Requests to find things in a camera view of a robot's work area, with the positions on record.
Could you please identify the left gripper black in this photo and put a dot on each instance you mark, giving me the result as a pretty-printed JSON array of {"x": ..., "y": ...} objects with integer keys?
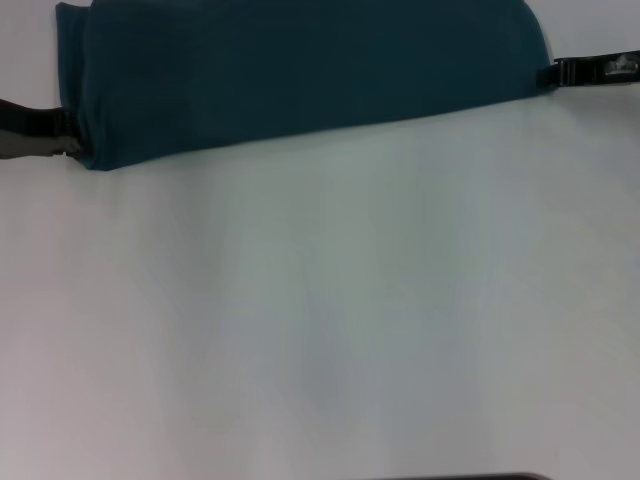
[{"x": 25, "y": 132}]

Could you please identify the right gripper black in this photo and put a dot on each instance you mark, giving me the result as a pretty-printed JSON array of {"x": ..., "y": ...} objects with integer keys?
[{"x": 595, "y": 70}]

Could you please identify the teal blue printed t-shirt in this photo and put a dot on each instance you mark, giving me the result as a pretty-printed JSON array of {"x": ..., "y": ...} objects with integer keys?
[{"x": 300, "y": 70}]

